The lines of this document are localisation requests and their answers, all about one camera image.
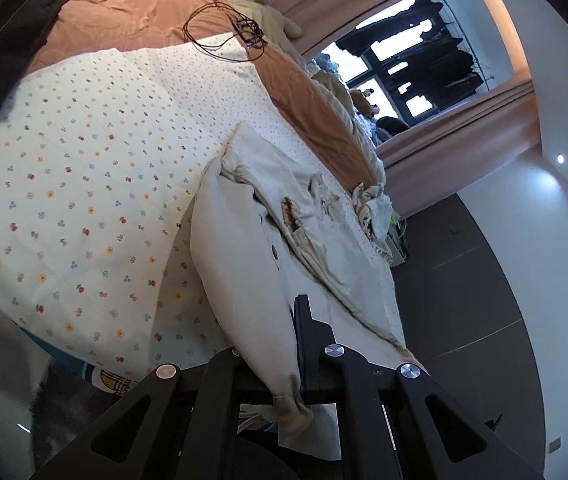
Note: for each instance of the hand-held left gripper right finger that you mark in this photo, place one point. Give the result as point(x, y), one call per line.
point(306, 340)

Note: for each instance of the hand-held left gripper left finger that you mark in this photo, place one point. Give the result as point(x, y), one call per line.
point(218, 375)

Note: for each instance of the beige jacket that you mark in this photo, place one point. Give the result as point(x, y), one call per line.
point(244, 280)

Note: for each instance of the pile of crumpled light clothes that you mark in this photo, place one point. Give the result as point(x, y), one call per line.
point(376, 210)

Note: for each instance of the black folded clothes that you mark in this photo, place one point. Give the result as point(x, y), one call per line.
point(13, 60)

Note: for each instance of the white nightstand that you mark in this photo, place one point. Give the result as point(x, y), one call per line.
point(400, 247)

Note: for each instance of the fuzzy blue-grey garment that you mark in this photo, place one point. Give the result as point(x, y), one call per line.
point(73, 410)

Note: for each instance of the beige blanket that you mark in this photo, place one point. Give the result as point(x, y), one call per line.
point(336, 100)

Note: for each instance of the floral bedsheet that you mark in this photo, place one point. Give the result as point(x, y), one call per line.
point(88, 160)

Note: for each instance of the row of dark hanging jackets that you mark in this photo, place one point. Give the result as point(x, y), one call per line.
point(444, 75)

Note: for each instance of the beige plush toy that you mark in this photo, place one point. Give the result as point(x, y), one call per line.
point(284, 22)

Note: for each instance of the black hanging long coat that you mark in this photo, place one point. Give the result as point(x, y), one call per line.
point(399, 25)

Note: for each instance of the orange duvet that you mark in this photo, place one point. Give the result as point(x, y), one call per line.
point(138, 5)

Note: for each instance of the white wall socket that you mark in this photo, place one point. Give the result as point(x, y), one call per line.
point(555, 445)

